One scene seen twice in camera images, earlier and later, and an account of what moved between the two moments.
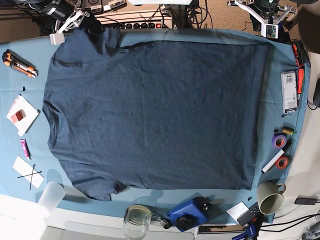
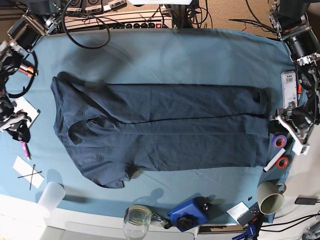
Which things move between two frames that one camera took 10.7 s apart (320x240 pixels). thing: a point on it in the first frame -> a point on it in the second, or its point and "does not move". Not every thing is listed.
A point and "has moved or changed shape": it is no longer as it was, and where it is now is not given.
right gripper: x=268 y=12 -> x=298 y=123
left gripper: x=68 y=17 -> x=9 y=120
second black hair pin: x=33 y=168 does not move
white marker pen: x=272 y=161 does not move
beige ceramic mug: x=270 y=196 does not move
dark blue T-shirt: x=178 y=115 has moved or changed shape
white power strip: x=139 y=20 does not move
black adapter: x=306 y=200 does not move
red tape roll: x=282 y=162 does not move
